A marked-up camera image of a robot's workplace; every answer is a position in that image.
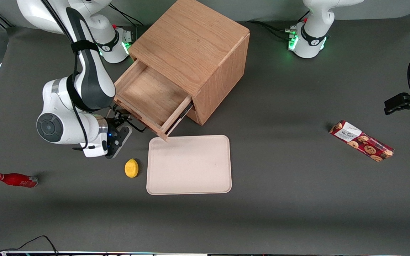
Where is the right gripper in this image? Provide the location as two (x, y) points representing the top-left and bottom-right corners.
(106, 110), (132, 143)

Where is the black metal drawer handle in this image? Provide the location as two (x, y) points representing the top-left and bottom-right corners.
(114, 103), (147, 133)

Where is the wooden drawer with tray interior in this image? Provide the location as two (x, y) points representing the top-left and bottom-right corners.
(114, 59), (194, 143)

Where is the wooden drawer front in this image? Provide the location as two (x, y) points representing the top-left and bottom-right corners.
(186, 107), (202, 125)

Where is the wooden drawer cabinet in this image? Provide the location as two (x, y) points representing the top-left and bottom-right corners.
(128, 0), (251, 126)

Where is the red cookie box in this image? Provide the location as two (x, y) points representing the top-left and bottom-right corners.
(329, 120), (394, 162)

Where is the yellow lemon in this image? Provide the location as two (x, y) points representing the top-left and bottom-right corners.
(125, 159), (139, 178)

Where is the grey connector box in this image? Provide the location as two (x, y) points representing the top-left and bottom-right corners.
(121, 29), (135, 46)

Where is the beige rectangular tray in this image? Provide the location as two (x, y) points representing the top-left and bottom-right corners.
(146, 135), (232, 196)

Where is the red drink bottle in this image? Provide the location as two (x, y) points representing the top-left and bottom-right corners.
(0, 173), (39, 188)

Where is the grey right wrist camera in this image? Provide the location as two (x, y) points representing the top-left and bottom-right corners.
(105, 124), (133, 159)

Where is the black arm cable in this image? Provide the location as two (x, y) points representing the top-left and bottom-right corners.
(43, 0), (95, 151)

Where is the black base cable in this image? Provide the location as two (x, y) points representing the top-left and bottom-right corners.
(109, 4), (146, 27)
(249, 20), (293, 33)
(258, 23), (291, 41)

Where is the thin black floor cable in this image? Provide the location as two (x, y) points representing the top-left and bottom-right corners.
(0, 235), (59, 255)

